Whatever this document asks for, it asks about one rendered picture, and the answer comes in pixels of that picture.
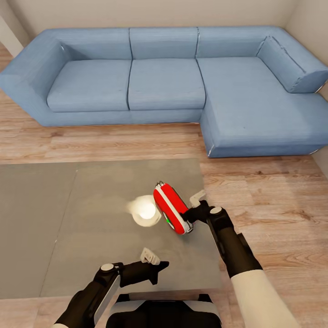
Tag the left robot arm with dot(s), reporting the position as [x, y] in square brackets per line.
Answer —
[88, 305]

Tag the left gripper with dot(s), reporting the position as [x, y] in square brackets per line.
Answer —
[147, 271]

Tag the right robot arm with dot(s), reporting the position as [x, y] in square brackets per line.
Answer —
[260, 304]

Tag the radio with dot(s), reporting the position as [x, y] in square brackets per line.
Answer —
[171, 205]

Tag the sofa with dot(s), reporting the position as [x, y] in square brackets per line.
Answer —
[252, 89]

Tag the coffee table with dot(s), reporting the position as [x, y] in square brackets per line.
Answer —
[60, 222]

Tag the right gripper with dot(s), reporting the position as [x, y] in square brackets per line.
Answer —
[193, 214]

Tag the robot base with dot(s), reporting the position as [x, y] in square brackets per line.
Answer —
[164, 313]

